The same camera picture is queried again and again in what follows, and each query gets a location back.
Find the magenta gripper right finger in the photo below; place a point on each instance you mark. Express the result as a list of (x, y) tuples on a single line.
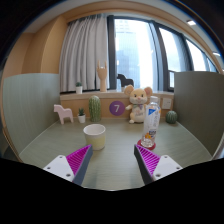
[(152, 166)]

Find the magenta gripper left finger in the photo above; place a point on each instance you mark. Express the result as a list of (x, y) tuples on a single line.
[(72, 167)]

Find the clear plastic water bottle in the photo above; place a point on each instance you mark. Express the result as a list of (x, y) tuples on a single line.
[(151, 122)]

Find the pale yellow paper cup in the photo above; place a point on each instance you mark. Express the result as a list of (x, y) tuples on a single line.
[(95, 136)]

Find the small potted plant on desk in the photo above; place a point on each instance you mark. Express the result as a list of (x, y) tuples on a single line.
[(81, 115)]

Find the round green ceramic cactus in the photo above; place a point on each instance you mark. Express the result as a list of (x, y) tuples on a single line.
[(171, 117)]

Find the pink wooden horse figure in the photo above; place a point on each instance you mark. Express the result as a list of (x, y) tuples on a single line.
[(63, 113)]

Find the tall green ceramic cactus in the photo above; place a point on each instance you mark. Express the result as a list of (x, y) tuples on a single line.
[(94, 108)]

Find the purple round number sign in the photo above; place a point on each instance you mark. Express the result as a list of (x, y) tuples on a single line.
[(117, 108)]

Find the beige plush mouse toy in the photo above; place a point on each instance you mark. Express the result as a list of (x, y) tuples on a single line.
[(138, 99)]

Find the small potted plant on sill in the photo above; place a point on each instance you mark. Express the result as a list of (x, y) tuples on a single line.
[(79, 88)]

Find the left green partition panel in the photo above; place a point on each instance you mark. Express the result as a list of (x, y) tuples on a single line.
[(28, 106)]

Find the green partition panel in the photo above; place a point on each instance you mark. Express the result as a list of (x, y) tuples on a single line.
[(199, 103), (28, 106)]

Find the right green partition panel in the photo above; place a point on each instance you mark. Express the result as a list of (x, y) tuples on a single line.
[(199, 103)]

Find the black horse figure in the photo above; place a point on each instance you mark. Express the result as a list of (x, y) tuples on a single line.
[(125, 81)]

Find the wooden hand sculpture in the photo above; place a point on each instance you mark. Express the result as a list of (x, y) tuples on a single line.
[(102, 74)]

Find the grey curtain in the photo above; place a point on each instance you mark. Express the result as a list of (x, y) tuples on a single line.
[(84, 46)]

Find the right white wall socket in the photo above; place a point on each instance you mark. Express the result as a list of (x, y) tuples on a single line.
[(167, 103)]

